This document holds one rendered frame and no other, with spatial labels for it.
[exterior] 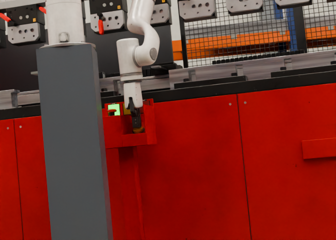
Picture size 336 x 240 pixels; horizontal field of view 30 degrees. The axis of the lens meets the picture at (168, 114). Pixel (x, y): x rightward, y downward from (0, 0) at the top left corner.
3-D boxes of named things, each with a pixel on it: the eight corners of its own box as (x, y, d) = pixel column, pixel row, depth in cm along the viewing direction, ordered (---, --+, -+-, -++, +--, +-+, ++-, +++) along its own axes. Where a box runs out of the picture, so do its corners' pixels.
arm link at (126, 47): (148, 71, 238) (128, 74, 243) (144, 37, 238) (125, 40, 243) (135, 72, 231) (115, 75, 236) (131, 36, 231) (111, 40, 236)
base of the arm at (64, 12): (92, 43, 202) (87, -14, 203) (33, 48, 202) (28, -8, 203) (98, 52, 221) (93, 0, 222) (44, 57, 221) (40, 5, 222)
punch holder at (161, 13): (134, 26, 270) (131, -12, 270) (140, 29, 278) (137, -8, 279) (168, 21, 266) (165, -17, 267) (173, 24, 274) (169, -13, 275)
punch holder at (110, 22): (91, 32, 274) (88, -5, 275) (98, 35, 283) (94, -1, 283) (123, 27, 271) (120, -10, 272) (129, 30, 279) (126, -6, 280)
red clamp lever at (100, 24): (98, 34, 269) (96, 12, 270) (101, 35, 273) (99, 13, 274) (102, 33, 269) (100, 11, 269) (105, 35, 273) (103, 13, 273)
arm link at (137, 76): (123, 75, 243) (124, 82, 243) (117, 74, 234) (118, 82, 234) (144, 72, 241) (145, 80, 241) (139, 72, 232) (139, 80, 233)
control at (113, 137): (95, 149, 235) (91, 101, 236) (108, 148, 251) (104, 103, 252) (147, 144, 231) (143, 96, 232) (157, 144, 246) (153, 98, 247)
